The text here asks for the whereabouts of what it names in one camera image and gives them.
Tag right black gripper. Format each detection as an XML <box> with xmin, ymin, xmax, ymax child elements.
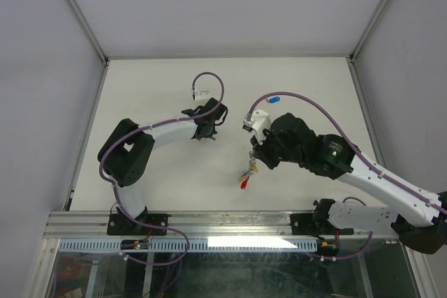
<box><xmin>250</xmin><ymin>126</ymin><xmax>305</xmax><ymax>170</ymax></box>

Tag red handle keyring holder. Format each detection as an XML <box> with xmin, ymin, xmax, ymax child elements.
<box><xmin>239</xmin><ymin>150</ymin><xmax>258</xmax><ymax>191</ymax></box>

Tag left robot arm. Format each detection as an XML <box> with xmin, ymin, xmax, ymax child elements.
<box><xmin>97</xmin><ymin>98</ymin><xmax>228</xmax><ymax>234</ymax></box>

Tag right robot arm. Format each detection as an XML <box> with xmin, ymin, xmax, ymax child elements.
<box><xmin>243</xmin><ymin>110</ymin><xmax>446</xmax><ymax>255</ymax></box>

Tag blue tag key far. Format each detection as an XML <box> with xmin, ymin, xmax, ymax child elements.
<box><xmin>265</xmin><ymin>96</ymin><xmax>280</xmax><ymax>104</ymax></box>

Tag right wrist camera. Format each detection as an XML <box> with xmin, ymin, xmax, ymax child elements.
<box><xmin>242</xmin><ymin>110</ymin><xmax>272</xmax><ymax>143</ymax></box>

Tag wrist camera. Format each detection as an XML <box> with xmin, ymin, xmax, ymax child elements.
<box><xmin>242</xmin><ymin>110</ymin><xmax>272</xmax><ymax>143</ymax></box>
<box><xmin>192</xmin><ymin>89</ymin><xmax>211</xmax><ymax>103</ymax></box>

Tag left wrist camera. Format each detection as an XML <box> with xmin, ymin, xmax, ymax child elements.
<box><xmin>192</xmin><ymin>89</ymin><xmax>211</xmax><ymax>103</ymax></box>

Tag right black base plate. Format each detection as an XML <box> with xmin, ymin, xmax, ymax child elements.
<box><xmin>289</xmin><ymin>213</ymin><xmax>354</xmax><ymax>238</ymax></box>

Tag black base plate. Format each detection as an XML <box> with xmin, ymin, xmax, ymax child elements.
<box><xmin>289</xmin><ymin>213</ymin><xmax>354</xmax><ymax>238</ymax></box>
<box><xmin>106</xmin><ymin>212</ymin><xmax>169</xmax><ymax>236</ymax></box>

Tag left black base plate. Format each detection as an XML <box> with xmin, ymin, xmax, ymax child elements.
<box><xmin>106</xmin><ymin>212</ymin><xmax>169</xmax><ymax>236</ymax></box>

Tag aluminium mounting rail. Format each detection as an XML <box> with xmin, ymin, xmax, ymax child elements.
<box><xmin>44</xmin><ymin>209</ymin><xmax>418</xmax><ymax>239</ymax></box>

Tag white slotted cable duct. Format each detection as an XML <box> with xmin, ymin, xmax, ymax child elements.
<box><xmin>59</xmin><ymin>236</ymin><xmax>318</xmax><ymax>254</ymax></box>

